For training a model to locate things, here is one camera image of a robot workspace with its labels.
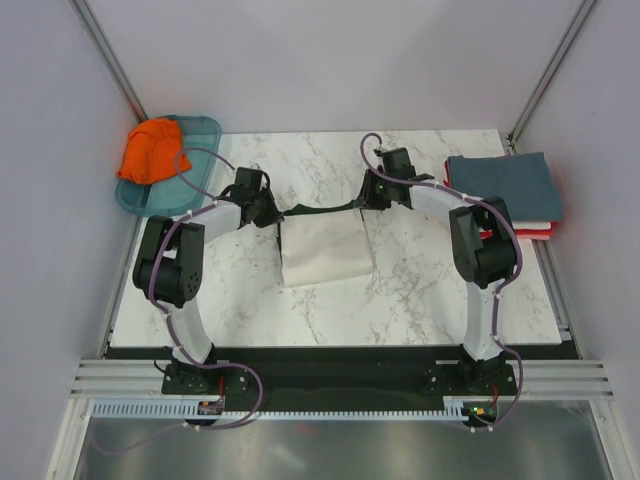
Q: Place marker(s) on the orange crumpled t shirt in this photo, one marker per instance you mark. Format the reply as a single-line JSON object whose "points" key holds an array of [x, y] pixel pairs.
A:
{"points": [[153, 153]]}

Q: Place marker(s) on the folded grey-blue t shirt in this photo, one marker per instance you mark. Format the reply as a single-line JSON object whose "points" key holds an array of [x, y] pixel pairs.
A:
{"points": [[523, 181]]}

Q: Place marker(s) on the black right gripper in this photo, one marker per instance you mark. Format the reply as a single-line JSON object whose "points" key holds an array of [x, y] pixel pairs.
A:
{"points": [[367, 200]]}

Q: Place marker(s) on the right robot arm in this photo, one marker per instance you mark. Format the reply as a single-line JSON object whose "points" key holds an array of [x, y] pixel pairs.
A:
{"points": [[484, 246]]}

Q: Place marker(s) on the white and green t shirt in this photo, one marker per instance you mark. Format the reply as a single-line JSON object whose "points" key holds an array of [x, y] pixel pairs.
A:
{"points": [[319, 247]]}

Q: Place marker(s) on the white slotted cable duct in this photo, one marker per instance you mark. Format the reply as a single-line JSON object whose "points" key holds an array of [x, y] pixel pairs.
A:
{"points": [[193, 410]]}

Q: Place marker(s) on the aluminium frame post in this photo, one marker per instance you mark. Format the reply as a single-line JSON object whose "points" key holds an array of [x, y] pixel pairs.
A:
{"points": [[568, 40], [102, 45]]}

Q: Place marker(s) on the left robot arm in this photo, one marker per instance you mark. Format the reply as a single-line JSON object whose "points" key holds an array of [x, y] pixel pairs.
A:
{"points": [[169, 267]]}

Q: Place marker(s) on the right aluminium frame post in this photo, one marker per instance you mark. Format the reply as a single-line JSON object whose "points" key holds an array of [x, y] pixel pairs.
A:
{"points": [[568, 40]]}

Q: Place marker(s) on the folded red t shirt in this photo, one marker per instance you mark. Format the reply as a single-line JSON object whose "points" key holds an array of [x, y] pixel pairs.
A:
{"points": [[487, 234]]}

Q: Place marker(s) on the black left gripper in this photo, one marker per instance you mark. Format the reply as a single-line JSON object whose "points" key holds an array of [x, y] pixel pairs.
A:
{"points": [[274, 216]]}

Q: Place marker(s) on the left aluminium frame post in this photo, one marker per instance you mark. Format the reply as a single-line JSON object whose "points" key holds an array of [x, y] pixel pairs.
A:
{"points": [[102, 45]]}

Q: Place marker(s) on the teal plastic bin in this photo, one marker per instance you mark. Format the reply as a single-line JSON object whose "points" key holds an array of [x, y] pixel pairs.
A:
{"points": [[177, 195]]}

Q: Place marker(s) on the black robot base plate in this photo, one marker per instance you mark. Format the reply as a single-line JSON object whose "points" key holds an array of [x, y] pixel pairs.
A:
{"points": [[344, 376]]}

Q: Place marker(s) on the folded white t shirt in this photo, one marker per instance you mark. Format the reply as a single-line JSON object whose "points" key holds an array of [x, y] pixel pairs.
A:
{"points": [[532, 227]]}

